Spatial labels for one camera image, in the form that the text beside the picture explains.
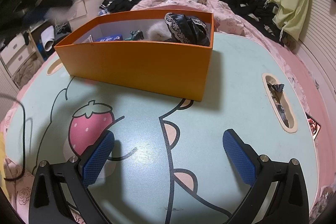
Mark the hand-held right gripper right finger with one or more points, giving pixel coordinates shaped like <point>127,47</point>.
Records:
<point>239,158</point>

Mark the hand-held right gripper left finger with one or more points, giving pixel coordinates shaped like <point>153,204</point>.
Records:
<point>98,158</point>

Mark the orange cardboard box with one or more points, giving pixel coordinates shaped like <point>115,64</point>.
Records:
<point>136,64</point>

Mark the white fluffy pompom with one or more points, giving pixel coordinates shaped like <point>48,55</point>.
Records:
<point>157,32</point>

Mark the black lace trimmed garment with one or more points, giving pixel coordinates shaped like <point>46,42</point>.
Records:
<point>186,28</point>

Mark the mint cartoon print desktop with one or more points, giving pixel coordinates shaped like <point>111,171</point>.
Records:
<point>147,119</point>

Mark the white rolled item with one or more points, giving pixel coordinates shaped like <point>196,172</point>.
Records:
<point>47,39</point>

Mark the white drawer cabinet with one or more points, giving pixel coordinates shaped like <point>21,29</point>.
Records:
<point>14,53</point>

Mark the crumpled wrappers in slot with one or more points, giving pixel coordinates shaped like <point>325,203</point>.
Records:
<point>277,98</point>

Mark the white nightstand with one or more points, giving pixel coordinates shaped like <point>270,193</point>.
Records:
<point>89,7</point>

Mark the blue packet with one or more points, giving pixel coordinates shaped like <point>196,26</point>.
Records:
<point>110,37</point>

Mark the black and white clothes pile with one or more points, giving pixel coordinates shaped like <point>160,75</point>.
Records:
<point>123,3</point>

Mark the white louvered wardrobe doors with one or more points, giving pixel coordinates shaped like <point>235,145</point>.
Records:
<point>320,29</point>

